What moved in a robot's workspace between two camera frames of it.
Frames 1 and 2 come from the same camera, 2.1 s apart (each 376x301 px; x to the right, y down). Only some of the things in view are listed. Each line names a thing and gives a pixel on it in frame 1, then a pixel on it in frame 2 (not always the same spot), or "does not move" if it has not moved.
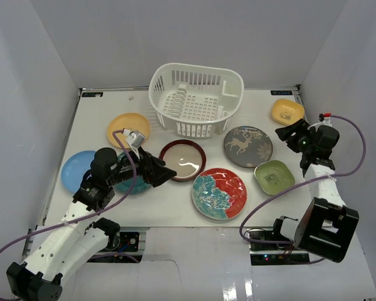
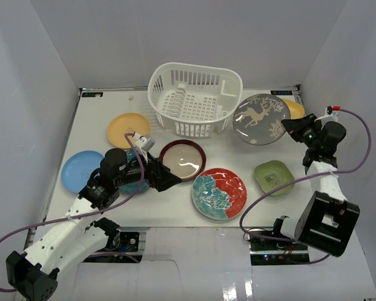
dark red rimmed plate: [185, 157] does not move
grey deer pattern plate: [248, 146] to [257, 120]
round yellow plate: [129, 121] does not move
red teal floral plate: [219, 194] does not move
